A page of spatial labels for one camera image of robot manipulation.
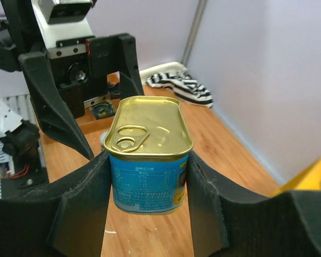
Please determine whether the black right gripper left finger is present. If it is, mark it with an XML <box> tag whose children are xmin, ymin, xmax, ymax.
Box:
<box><xmin>0</xmin><ymin>151</ymin><xmax>111</xmax><ymax>256</ymax></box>

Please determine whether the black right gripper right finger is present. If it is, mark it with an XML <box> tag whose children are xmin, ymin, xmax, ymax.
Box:
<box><xmin>187</xmin><ymin>152</ymin><xmax>321</xmax><ymax>256</ymax></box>

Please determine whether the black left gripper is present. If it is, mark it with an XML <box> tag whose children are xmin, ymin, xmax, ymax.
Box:
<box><xmin>18</xmin><ymin>33</ymin><xmax>144</xmax><ymax>160</ymax></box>

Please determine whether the gold sardine tin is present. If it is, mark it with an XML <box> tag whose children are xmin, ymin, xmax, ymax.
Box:
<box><xmin>106</xmin><ymin>96</ymin><xmax>194</xmax><ymax>215</ymax></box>

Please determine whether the yellow wooden shelf cabinet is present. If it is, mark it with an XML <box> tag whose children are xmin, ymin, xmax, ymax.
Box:
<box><xmin>272</xmin><ymin>158</ymin><xmax>321</xmax><ymax>197</ymax></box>

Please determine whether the short green can white lid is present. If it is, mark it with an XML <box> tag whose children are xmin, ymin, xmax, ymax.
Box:
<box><xmin>100</xmin><ymin>131</ymin><xmax>108</xmax><ymax>151</ymax></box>

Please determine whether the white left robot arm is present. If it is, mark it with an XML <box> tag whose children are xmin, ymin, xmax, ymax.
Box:
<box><xmin>0</xmin><ymin>1</ymin><xmax>143</xmax><ymax>199</ymax></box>

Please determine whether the green patterned rolled belt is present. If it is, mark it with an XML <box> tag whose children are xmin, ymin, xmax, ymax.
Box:
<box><xmin>90</xmin><ymin>101</ymin><xmax>116</xmax><ymax>119</ymax></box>

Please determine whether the black striped cloth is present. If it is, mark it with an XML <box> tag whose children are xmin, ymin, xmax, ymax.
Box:
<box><xmin>146</xmin><ymin>71</ymin><xmax>213</xmax><ymax>108</ymax></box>

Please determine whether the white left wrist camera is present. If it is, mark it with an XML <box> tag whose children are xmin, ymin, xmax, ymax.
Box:
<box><xmin>31</xmin><ymin>0</ymin><xmax>94</xmax><ymax>49</ymax></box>

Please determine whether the aluminium frame post left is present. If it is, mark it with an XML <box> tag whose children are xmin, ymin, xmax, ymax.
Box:
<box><xmin>181</xmin><ymin>0</ymin><xmax>208</xmax><ymax>66</ymax></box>

